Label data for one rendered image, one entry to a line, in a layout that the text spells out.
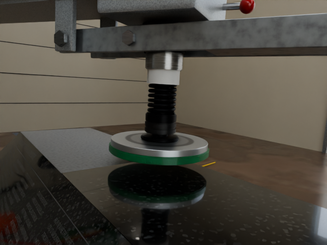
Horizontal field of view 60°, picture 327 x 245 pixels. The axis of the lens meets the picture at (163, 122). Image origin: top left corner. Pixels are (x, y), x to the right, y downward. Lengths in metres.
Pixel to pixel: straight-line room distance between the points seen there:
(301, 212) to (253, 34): 0.29
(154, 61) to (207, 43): 0.12
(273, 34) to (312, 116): 4.93
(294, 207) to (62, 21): 0.56
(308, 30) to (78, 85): 5.43
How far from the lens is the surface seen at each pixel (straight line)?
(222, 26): 0.52
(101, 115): 6.07
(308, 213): 0.49
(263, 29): 0.51
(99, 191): 0.48
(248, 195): 0.51
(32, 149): 0.79
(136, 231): 0.37
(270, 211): 0.47
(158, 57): 0.57
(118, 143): 0.56
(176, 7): 0.50
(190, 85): 6.93
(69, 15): 0.65
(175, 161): 0.53
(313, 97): 5.40
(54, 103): 5.61
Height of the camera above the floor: 0.98
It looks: 8 degrees down
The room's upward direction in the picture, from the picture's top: 3 degrees clockwise
